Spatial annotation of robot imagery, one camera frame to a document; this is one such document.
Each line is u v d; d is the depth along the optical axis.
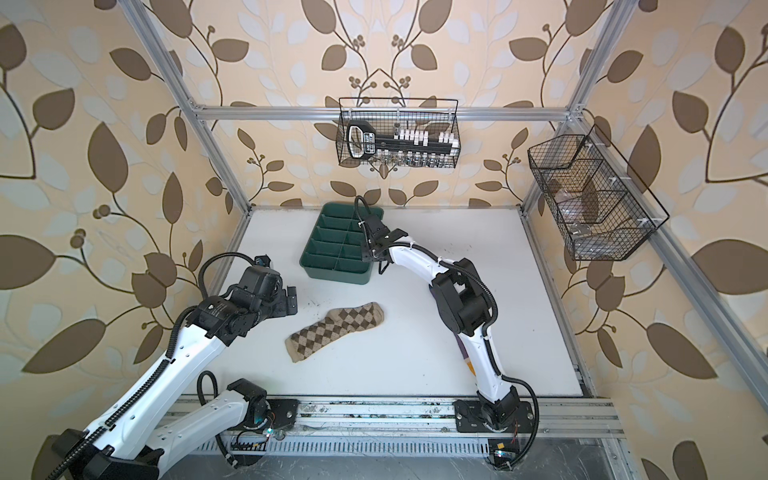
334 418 0.75
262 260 0.68
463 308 0.56
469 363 0.64
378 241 0.74
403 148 0.84
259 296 0.58
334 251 1.03
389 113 0.90
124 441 0.39
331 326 0.89
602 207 0.74
